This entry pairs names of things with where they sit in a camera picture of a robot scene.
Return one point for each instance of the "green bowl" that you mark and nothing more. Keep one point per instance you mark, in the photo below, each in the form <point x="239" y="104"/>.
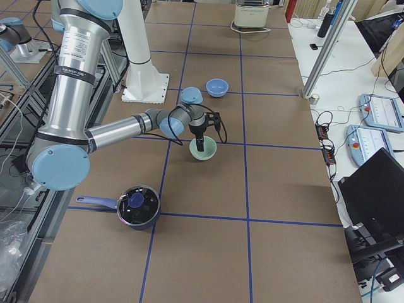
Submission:
<point x="210" y="148"/>

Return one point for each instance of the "black water bottle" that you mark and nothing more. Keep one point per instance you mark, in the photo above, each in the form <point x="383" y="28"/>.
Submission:
<point x="326" y="22"/>

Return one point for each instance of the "teach pendant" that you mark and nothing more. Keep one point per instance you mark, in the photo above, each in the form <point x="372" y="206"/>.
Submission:
<point x="364" y="141"/>
<point x="381" y="112"/>

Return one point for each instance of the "blue bowl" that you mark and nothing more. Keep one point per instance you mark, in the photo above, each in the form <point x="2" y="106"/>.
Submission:
<point x="217" y="87"/>

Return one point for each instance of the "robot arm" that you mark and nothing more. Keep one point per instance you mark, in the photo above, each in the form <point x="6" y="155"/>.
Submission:
<point x="16" y="40"/>
<point x="59" y="157"/>

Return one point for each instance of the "black laptop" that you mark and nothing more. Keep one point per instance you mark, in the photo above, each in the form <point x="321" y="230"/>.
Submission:
<point x="375" y="191"/>

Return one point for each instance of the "blue saucepan with glass lid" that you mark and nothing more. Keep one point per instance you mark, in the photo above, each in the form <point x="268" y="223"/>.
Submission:
<point x="138" y="207"/>

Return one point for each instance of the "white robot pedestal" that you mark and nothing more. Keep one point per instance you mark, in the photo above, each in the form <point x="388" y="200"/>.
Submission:
<point x="144" y="83"/>

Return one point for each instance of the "cream toaster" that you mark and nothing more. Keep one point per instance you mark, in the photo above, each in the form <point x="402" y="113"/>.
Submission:
<point x="251" y="13"/>

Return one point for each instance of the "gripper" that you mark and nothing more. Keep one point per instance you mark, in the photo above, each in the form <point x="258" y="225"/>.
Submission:
<point x="197" y="130"/>

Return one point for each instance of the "upper teach pendant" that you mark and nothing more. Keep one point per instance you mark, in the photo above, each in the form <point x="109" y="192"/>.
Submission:
<point x="381" y="112"/>

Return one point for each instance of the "lower teach pendant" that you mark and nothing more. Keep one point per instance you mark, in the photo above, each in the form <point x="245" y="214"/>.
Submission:
<point x="364" y="141"/>

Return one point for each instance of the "clear plastic bag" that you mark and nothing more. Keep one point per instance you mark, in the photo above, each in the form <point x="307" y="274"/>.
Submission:
<point x="14" y="235"/>

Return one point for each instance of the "aluminium camera post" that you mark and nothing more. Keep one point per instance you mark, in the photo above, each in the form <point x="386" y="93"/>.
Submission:
<point x="342" y="14"/>

